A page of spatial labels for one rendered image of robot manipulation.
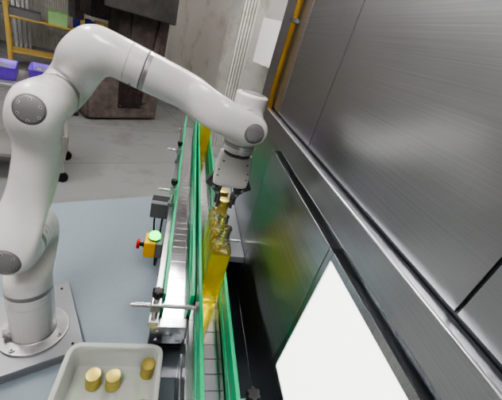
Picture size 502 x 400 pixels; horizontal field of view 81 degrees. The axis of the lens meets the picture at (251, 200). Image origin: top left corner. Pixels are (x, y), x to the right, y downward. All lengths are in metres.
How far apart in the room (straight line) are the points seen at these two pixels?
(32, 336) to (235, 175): 0.78
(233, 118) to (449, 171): 0.43
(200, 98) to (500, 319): 0.62
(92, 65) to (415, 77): 0.60
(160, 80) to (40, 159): 0.33
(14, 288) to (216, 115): 0.72
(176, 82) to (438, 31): 0.49
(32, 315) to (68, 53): 0.73
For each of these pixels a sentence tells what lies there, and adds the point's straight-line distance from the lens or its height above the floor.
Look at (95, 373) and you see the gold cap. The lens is 0.90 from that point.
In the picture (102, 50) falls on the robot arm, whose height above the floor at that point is 1.66.
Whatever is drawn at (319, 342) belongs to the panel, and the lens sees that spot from 0.57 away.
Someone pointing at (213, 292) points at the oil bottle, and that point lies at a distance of 0.93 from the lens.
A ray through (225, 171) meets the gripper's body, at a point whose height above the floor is 1.43.
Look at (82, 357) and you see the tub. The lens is 0.94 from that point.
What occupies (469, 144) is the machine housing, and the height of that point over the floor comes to 1.73.
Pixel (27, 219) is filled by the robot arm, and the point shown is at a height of 1.25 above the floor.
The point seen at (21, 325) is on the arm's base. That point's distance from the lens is 1.14.
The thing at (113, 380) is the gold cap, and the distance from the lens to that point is 0.89.
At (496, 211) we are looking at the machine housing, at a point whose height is 1.68.
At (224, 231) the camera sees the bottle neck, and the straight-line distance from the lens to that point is 0.80.
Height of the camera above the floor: 1.76
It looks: 27 degrees down
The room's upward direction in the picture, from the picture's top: 18 degrees clockwise
